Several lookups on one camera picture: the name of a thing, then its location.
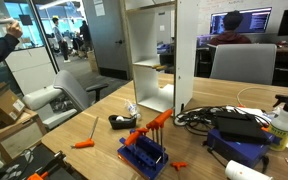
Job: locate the operator hand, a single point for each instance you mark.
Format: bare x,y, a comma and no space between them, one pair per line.
14,29

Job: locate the white handheld controller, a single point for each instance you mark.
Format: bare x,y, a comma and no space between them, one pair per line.
4,20

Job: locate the white shelf unit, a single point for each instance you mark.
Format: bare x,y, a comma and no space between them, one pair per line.
185,53

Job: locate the standing person in white shirt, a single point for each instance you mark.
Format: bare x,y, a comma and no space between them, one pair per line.
60,36

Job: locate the standing person in dark clothes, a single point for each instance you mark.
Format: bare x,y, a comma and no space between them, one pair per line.
85,33

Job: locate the cardboard box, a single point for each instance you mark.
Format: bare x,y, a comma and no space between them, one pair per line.
2,106

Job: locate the grey office chair with armrests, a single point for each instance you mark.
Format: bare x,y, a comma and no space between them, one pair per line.
69,91

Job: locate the grey door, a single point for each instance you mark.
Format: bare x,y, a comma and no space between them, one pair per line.
107,40

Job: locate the black tool case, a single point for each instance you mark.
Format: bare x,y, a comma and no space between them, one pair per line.
37,163

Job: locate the white item in tray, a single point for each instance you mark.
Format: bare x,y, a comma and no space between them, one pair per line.
120,118

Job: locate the clear plastic water bottle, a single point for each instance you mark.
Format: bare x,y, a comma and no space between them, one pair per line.
132,108

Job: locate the black and silver tool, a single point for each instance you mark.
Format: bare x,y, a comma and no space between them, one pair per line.
122,124

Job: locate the blue hex key rack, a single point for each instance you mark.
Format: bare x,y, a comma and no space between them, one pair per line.
144,156

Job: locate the seated person in red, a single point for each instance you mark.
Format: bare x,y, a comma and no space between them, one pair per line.
230,31

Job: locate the grey chair backrest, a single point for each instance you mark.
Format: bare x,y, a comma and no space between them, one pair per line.
244,63

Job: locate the lit computer monitor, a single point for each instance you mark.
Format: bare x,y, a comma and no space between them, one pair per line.
257,20

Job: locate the black flat device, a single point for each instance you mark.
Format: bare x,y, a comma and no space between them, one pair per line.
242,128

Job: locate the blue box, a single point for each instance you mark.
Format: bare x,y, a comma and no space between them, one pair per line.
237,151

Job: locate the white paper cup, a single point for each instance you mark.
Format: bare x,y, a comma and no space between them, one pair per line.
244,171

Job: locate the spray bottle with yellow label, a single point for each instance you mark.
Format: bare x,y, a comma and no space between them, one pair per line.
282,128

